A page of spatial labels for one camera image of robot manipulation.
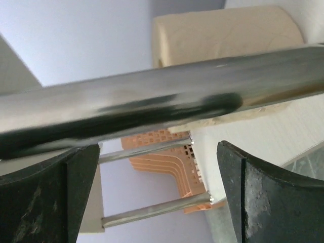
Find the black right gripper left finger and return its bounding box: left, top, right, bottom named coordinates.
left=1, top=145, right=100, bottom=242

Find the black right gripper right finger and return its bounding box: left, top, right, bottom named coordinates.
left=217, top=141, right=323, bottom=242

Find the beige paper towel roll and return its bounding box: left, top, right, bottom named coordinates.
left=151, top=5, right=306, bottom=127

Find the white two-tier shelf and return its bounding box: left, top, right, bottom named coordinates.
left=0, top=35, right=324, bottom=243

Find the orange plastic file organizer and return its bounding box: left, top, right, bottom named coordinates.
left=120, top=128, right=226, bottom=215

